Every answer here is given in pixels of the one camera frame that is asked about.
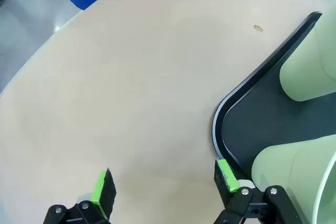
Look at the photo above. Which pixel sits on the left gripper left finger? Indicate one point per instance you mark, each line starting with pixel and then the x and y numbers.
pixel 105 197

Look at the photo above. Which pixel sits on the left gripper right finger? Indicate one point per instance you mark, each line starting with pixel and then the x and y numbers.
pixel 228 182

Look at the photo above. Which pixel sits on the light green tall cup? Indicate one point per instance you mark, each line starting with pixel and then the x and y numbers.
pixel 283 171
pixel 307 64

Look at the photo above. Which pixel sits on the black plastic serving tray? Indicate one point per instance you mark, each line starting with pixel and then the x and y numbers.
pixel 257 119

